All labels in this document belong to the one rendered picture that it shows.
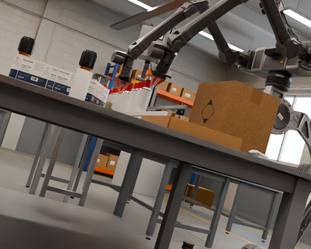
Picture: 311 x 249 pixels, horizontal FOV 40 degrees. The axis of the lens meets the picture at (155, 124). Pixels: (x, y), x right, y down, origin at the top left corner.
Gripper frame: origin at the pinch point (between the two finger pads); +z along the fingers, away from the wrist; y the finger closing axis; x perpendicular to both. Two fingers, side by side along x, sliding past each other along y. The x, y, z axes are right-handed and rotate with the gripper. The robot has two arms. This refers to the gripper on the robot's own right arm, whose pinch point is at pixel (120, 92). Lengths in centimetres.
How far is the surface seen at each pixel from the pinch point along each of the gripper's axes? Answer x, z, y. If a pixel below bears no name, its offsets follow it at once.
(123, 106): 5.2, 6.2, -5.4
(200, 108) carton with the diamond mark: 24, 2, 56
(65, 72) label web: -29.3, -3.4, -17.7
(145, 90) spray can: 4.7, -1.2, 30.4
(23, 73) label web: -51, 5, -20
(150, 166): 214, 45, -522
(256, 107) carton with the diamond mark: 39, -2, 77
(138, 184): 202, 81, -518
